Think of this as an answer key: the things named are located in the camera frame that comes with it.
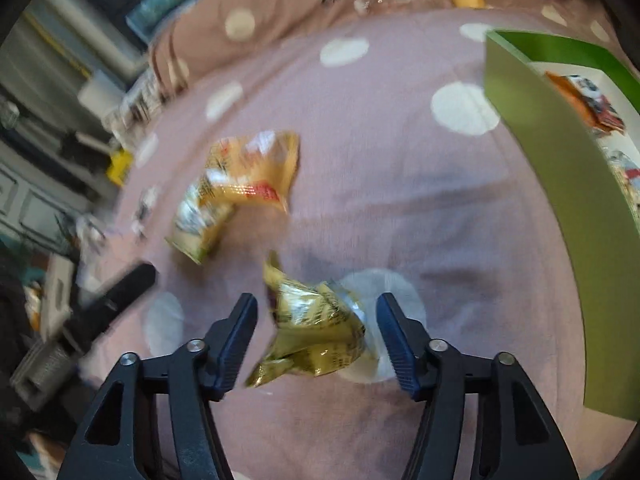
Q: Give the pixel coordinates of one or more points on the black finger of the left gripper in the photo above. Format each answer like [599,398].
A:
[93,320]

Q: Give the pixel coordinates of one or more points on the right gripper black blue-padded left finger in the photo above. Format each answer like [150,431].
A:
[151,412]

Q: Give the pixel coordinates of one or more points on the pale green yam snack packet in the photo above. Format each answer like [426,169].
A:
[196,226]

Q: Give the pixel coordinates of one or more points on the gold snack bag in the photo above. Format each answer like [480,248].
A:
[317,328]

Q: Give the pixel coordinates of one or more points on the orange cracker snack packet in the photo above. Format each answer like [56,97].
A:
[255,170]

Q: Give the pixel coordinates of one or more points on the white plastic bag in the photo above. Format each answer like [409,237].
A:
[91,236]

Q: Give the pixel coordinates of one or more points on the small yellow box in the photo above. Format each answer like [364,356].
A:
[120,165]

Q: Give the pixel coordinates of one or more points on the white patterned cloth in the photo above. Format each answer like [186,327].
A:
[128,119]

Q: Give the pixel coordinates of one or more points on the white paper roll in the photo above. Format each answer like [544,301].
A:
[100,95]

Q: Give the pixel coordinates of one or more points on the pink polka dot bedsheet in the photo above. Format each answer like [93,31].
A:
[407,178]

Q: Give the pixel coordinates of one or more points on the orange snack pack in box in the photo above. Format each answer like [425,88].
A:
[590,103]

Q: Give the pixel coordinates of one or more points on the green storage box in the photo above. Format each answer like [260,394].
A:
[599,231]

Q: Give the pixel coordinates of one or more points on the brown polka dot pillow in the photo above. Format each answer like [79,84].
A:
[206,35]

